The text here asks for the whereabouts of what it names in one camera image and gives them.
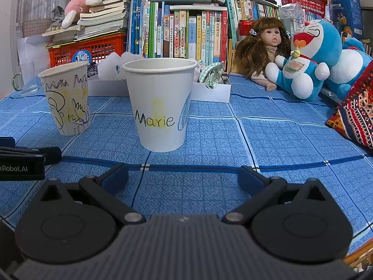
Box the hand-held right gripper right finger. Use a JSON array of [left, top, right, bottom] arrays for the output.
[[223, 165, 341, 225]]

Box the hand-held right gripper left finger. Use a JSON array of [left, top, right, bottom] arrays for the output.
[[38, 163, 146, 225]]

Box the scribbled white paper cup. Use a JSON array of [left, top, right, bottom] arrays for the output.
[[38, 62, 91, 136]]

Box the white paper cup yellow lettering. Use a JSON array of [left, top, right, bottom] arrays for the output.
[[122, 58, 198, 153]]

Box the white cardboard box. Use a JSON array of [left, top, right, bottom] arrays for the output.
[[87, 73, 232, 103]]

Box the green checked cloth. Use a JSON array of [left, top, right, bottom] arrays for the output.
[[198, 62, 225, 89]]

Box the blue checked tablecloth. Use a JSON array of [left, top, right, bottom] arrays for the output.
[[0, 74, 373, 269]]

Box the white paper sheet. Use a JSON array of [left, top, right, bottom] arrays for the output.
[[17, 36, 50, 67]]

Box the round blue card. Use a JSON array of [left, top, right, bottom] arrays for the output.
[[72, 50, 92, 64]]

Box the grey grid board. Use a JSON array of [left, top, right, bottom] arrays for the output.
[[23, 17, 53, 38]]

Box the red plastic crate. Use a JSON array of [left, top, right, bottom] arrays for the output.
[[47, 33, 129, 67]]

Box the red patterned cushion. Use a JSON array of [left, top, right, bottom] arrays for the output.
[[326, 61, 373, 152]]

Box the brown haired doll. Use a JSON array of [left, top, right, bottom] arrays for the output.
[[235, 17, 292, 91]]

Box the grey plush toy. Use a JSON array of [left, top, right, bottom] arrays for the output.
[[51, 6, 66, 28]]

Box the stack of worn books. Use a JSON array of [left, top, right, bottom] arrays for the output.
[[42, 0, 131, 44]]

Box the large blue cat plush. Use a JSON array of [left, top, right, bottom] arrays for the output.
[[319, 36, 373, 100]]

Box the red drink can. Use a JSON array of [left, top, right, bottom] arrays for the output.
[[238, 20, 255, 37]]

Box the pink plush toy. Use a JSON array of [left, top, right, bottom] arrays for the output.
[[61, 0, 101, 29]]

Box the row of books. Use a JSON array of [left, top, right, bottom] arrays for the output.
[[127, 0, 330, 60]]

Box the red mesh basket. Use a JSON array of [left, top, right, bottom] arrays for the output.
[[278, 0, 328, 16]]

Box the blue cardboard box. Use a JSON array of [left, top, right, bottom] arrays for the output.
[[328, 0, 364, 40]]

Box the glass mug green handle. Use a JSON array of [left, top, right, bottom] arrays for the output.
[[12, 61, 40, 95]]

